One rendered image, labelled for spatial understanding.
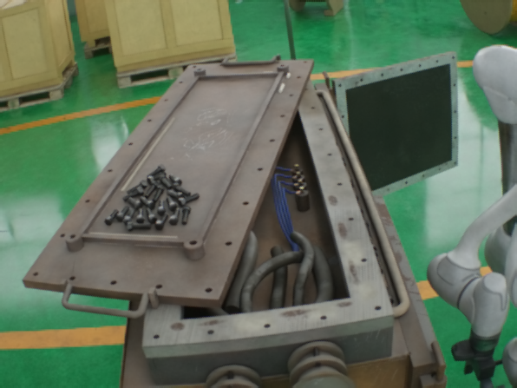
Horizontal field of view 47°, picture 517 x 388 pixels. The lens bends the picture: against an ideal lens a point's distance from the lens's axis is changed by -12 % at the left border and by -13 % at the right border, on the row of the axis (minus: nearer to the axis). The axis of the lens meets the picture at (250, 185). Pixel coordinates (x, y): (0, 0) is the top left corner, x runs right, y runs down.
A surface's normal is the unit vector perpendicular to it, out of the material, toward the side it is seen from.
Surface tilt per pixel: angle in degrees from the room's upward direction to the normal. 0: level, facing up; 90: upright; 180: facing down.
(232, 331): 0
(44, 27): 90
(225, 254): 0
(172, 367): 90
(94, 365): 0
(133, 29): 90
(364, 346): 90
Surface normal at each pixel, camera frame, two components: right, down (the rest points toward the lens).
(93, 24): 0.08, 0.48
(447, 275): -0.81, -0.14
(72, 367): -0.12, -0.87
